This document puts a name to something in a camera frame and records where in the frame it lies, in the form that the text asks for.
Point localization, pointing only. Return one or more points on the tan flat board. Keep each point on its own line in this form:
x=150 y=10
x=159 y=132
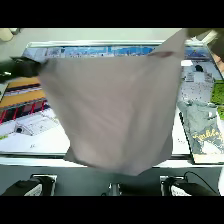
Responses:
x=208 y=159

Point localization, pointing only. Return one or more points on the grey-brown shirt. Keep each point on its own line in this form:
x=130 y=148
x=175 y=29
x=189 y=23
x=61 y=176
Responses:
x=113 y=106

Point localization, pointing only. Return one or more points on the grey T-shirt with yellow print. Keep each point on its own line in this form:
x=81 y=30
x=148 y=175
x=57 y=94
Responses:
x=200 y=123

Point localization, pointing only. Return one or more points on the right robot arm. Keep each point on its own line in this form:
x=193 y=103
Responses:
x=200 y=190

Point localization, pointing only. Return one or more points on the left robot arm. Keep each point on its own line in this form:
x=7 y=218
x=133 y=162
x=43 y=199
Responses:
x=20 y=66

